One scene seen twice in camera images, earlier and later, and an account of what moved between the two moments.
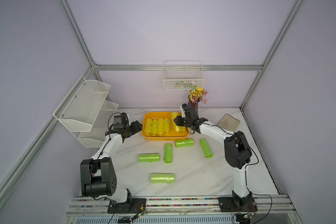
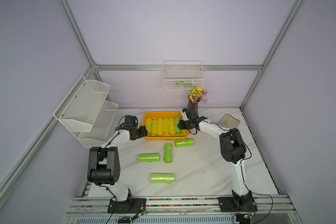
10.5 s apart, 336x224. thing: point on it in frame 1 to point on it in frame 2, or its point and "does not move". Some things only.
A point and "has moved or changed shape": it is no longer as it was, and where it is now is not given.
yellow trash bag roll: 167,125 does not move
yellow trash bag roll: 154,128 does not move
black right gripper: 178,122 does not move
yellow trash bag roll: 182,129 has moved or changed shape
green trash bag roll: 145,157 does not move
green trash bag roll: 206,148 to 178,131
